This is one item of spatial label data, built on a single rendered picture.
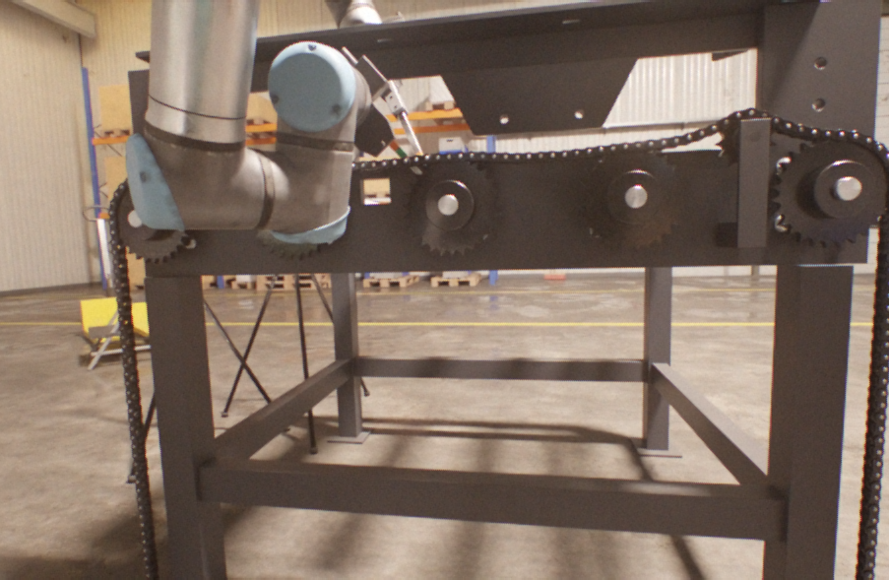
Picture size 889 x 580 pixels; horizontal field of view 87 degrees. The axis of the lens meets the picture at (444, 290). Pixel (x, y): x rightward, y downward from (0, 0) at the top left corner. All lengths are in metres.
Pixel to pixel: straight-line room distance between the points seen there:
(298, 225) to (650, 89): 10.13
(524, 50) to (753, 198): 0.45
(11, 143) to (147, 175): 12.65
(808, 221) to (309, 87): 0.75
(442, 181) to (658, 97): 9.81
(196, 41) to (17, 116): 12.90
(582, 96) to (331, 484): 0.87
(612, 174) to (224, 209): 0.58
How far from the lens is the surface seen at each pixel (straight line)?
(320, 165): 0.57
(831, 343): 0.99
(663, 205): 0.85
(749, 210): 0.86
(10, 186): 12.96
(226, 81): 0.50
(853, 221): 0.96
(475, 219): 0.82
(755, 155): 0.87
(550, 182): 0.87
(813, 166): 0.93
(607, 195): 0.81
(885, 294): 0.98
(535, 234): 0.87
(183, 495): 1.22
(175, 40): 0.50
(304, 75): 0.57
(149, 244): 1.09
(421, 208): 0.84
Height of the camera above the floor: 0.80
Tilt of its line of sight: 6 degrees down
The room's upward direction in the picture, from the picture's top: 2 degrees counter-clockwise
